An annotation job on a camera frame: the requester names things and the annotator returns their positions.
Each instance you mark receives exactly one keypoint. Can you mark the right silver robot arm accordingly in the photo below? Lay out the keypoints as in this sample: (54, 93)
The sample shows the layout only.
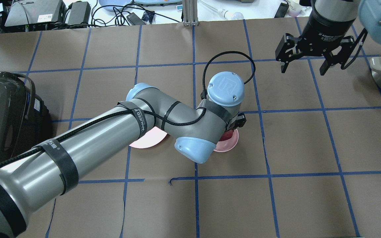
(365, 13)

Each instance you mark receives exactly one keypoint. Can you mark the dark grey rice cooker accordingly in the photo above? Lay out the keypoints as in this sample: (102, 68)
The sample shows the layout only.
(25, 120)

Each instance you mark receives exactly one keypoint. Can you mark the small pink bowl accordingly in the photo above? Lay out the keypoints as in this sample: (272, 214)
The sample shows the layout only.
(225, 146)

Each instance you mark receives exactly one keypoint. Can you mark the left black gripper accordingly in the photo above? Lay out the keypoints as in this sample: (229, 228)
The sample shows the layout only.
(240, 121)

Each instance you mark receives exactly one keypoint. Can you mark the pink plate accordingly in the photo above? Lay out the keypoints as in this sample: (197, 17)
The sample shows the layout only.
(150, 139)

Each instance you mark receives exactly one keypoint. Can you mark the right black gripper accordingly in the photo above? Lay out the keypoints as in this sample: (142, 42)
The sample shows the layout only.
(326, 34)

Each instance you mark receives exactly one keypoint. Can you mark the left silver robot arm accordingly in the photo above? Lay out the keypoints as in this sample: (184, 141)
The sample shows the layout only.
(54, 167)

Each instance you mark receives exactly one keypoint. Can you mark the red apple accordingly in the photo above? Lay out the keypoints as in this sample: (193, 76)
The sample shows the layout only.
(227, 135)

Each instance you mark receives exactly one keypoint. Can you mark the blue plate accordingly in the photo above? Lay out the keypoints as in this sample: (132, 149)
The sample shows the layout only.
(108, 5)

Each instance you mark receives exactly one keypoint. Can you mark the black power adapter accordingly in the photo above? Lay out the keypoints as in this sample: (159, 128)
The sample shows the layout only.
(78, 13)

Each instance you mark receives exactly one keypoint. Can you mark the aluminium frame post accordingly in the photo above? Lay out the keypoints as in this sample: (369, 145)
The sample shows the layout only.
(189, 12)

